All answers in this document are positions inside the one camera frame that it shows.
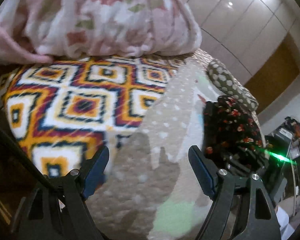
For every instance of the white wardrobe doors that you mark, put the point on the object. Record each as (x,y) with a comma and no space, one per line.
(243,34)

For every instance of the orange geometric pattern blanket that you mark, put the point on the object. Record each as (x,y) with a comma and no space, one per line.
(61,113)

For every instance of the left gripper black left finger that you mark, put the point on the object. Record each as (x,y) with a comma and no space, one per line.
(56,208)

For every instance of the beige polka dot quilt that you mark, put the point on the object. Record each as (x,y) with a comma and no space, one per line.
(152,191)

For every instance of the cluttered clothes rack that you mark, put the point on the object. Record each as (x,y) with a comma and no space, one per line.
(288,133)

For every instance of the black red floral dress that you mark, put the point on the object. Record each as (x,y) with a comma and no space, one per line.
(228,125)

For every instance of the brown wooden door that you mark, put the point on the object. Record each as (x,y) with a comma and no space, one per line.
(274,77)

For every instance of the olive white dotted pillow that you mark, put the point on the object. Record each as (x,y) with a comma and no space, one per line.
(228,84)

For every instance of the pink floral fleece blanket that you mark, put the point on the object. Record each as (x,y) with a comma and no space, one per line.
(35,31)

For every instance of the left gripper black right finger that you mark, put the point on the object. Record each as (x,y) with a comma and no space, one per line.
(256,217)

